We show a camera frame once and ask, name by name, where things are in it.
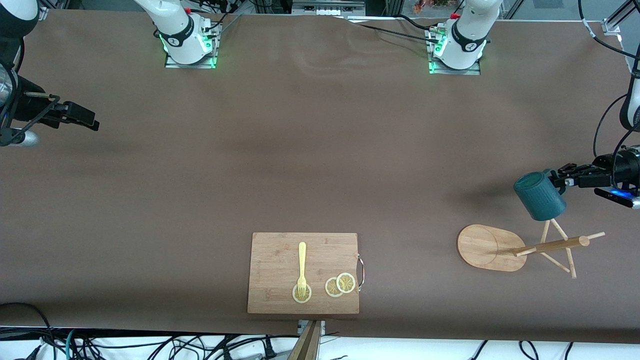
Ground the metal bracket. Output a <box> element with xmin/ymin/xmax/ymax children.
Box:
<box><xmin>297</xmin><ymin>320</ymin><xmax>327</xmax><ymax>337</ymax></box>

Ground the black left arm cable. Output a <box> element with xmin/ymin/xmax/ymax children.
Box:
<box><xmin>577</xmin><ymin>0</ymin><xmax>640</xmax><ymax>173</ymax></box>

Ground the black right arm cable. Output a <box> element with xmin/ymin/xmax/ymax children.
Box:
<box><xmin>0</xmin><ymin>94</ymin><xmax>58</xmax><ymax>147</ymax></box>

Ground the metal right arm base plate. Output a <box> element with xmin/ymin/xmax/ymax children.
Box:
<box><xmin>164</xmin><ymin>22</ymin><xmax>218</xmax><ymax>70</ymax></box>

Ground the wooden cutting board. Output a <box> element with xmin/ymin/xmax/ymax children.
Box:
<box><xmin>247</xmin><ymin>232</ymin><xmax>365</xmax><ymax>315</ymax></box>

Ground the grey cable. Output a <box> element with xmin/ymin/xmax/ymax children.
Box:
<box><xmin>212</xmin><ymin>14</ymin><xmax>244</xmax><ymax>40</ymax></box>

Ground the aluminium frame bar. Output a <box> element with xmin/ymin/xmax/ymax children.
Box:
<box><xmin>601</xmin><ymin>0</ymin><xmax>640</xmax><ymax>36</ymax></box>

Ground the lemon slice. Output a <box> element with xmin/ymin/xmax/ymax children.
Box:
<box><xmin>324</xmin><ymin>276</ymin><xmax>345</xmax><ymax>299</ymax></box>
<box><xmin>335</xmin><ymin>272</ymin><xmax>357</xmax><ymax>295</ymax></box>
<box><xmin>292</xmin><ymin>283</ymin><xmax>313</xmax><ymax>305</ymax></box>

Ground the yellow plastic fork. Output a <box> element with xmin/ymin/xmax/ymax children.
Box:
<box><xmin>296</xmin><ymin>242</ymin><xmax>308</xmax><ymax>297</ymax></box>

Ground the white power strip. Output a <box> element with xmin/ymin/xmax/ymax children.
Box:
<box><xmin>291</xmin><ymin>0</ymin><xmax>367</xmax><ymax>17</ymax></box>

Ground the teal cup with yellow inside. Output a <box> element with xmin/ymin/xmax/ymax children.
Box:
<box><xmin>513</xmin><ymin>170</ymin><xmax>568</xmax><ymax>222</ymax></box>

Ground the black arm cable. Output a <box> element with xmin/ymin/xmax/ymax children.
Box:
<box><xmin>0</xmin><ymin>94</ymin><xmax>58</xmax><ymax>147</ymax></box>
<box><xmin>577</xmin><ymin>0</ymin><xmax>640</xmax><ymax>173</ymax></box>

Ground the brown table cover cloth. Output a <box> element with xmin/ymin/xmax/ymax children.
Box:
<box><xmin>0</xmin><ymin>10</ymin><xmax>640</xmax><ymax>346</ymax></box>

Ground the wooden post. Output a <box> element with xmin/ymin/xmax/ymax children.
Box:
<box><xmin>287</xmin><ymin>320</ymin><xmax>322</xmax><ymax>360</ymax></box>

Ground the wooden cup rack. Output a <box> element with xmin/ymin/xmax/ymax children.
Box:
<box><xmin>456</xmin><ymin>215</ymin><xmax>606</xmax><ymax>280</ymax></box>

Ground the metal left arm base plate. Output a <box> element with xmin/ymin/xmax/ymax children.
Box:
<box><xmin>426</xmin><ymin>27</ymin><xmax>482</xmax><ymax>76</ymax></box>

